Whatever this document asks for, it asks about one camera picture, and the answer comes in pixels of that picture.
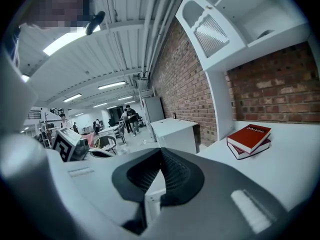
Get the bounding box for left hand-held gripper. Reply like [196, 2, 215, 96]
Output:
[51, 127, 116, 163]

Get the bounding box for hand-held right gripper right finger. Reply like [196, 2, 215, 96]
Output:
[139, 147, 289, 240]

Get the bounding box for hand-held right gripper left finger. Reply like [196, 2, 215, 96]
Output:
[1, 131, 165, 240]

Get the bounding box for white desk drawer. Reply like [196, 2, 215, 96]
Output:
[144, 170, 168, 225]

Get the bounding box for white desk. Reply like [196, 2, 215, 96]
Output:
[196, 120, 320, 212]

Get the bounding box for white desk hutch shelf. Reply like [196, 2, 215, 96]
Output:
[191, 0, 312, 142]

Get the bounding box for black chair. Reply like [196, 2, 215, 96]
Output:
[99, 135, 118, 155]

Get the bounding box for long ceiling light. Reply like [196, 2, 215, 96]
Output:
[62, 93, 83, 103]
[42, 25, 101, 57]
[97, 80, 127, 91]

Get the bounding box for dark red book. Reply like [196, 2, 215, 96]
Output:
[226, 138, 272, 161]

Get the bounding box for bright red book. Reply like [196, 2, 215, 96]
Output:
[226, 123, 272, 155]

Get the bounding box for small white cabinet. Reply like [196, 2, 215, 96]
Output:
[149, 117, 200, 155]

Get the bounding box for tall white cabinet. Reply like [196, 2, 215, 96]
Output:
[141, 95, 166, 125]

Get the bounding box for person's head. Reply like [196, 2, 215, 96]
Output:
[21, 0, 97, 32]

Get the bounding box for white ceiling pipes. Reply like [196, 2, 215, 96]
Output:
[139, 0, 178, 81]

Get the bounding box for white louvred cabinet door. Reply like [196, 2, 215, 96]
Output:
[174, 0, 249, 72]

